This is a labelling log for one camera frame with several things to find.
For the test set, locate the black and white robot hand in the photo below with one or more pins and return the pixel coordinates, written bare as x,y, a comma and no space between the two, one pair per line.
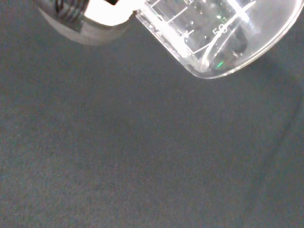
99,21

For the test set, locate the black bench cloth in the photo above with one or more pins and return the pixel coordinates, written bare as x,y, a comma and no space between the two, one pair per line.
142,154

